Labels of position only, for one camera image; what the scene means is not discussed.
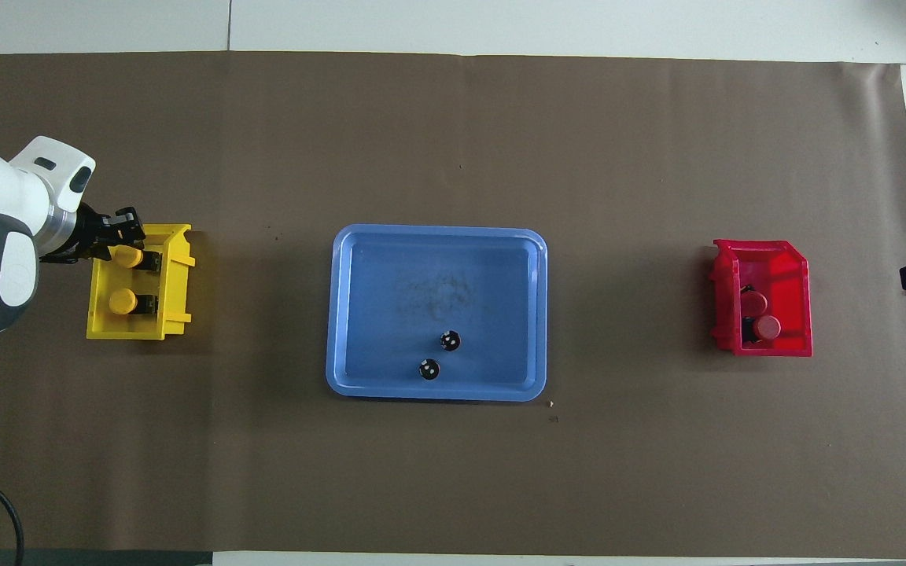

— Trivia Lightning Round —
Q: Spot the blue plastic tray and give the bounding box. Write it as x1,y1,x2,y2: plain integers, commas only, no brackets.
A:
326,224,549,402

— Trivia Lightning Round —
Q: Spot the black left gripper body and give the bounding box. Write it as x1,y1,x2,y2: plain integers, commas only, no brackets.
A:
40,203,116,264

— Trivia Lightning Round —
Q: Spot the red plastic bin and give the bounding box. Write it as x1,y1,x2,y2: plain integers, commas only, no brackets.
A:
709,239,814,358

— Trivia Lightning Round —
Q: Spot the brown paper mat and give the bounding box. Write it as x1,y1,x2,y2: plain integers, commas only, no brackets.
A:
0,51,906,559

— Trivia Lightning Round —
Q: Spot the yellow plastic bin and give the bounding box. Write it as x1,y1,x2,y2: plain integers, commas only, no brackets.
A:
87,223,196,341

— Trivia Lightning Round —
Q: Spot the yellow push button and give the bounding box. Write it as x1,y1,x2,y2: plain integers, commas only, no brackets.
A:
109,289,160,317
109,245,163,274

